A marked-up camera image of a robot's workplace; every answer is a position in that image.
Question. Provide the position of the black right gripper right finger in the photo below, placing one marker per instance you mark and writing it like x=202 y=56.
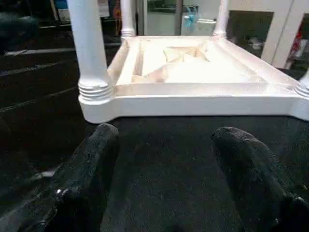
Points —
x=260 y=183

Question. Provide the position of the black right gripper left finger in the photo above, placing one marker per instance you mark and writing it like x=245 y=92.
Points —
x=79 y=183

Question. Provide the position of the white plastic table top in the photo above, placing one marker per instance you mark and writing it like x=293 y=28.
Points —
x=193 y=104

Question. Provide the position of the white plastic table leg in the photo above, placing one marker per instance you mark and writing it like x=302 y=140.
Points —
x=220 y=17
x=304 y=87
x=89 y=48
x=127 y=17

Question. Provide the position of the black shiny table mat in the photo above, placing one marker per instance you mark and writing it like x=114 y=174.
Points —
x=169 y=169

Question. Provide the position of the glass tank metal frame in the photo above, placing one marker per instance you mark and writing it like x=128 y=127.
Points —
x=164 y=21

